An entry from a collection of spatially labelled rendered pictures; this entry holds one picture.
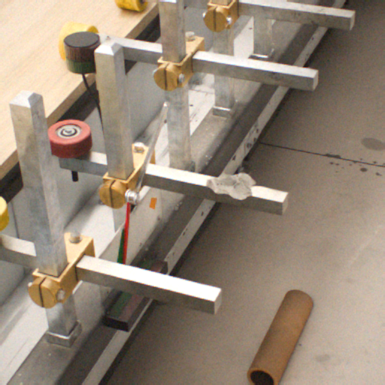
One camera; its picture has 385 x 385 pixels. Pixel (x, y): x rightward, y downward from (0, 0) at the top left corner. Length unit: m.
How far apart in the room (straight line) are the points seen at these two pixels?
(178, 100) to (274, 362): 0.84
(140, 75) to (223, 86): 0.21
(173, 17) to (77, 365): 0.64
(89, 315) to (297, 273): 1.21
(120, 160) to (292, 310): 1.03
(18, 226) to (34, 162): 0.45
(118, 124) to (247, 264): 1.27
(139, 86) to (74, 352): 0.79
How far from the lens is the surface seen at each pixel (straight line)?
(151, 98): 2.35
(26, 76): 2.03
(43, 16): 2.25
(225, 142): 2.15
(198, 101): 2.43
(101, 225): 2.05
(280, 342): 2.55
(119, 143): 1.70
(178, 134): 1.97
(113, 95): 1.66
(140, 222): 1.83
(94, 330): 1.72
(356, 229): 3.02
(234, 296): 2.78
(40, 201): 1.50
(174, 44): 1.87
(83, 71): 1.65
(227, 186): 1.73
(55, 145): 1.81
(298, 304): 2.65
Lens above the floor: 1.89
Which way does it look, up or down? 37 degrees down
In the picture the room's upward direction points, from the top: 3 degrees counter-clockwise
